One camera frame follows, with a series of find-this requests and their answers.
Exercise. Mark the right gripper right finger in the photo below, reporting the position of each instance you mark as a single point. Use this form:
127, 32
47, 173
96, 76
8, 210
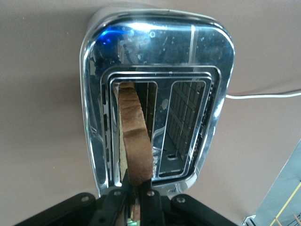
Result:
178, 212

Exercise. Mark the brown crust bread slice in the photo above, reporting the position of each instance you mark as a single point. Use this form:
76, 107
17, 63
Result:
136, 141

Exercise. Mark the aluminium table corner bracket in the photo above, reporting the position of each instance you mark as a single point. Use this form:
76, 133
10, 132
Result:
249, 221

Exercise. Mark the beige chrome two-slot toaster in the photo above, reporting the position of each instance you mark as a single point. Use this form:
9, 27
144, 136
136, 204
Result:
160, 47

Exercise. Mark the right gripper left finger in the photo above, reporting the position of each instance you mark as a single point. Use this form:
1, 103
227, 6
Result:
77, 212

